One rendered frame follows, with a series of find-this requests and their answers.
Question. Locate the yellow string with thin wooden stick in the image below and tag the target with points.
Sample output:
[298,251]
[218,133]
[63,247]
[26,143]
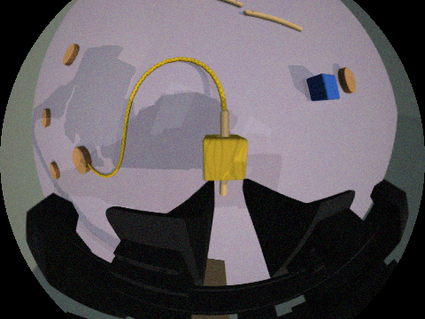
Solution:
[224,114]

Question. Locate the thin tan wooden stick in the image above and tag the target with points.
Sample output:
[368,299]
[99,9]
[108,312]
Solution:
[234,2]
[271,18]

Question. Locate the blue block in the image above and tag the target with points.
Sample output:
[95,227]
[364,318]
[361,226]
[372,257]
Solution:
[323,87]

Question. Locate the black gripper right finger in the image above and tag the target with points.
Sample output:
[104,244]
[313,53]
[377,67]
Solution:
[283,224]

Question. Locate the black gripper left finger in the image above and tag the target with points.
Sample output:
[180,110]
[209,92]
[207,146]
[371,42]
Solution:
[187,229]

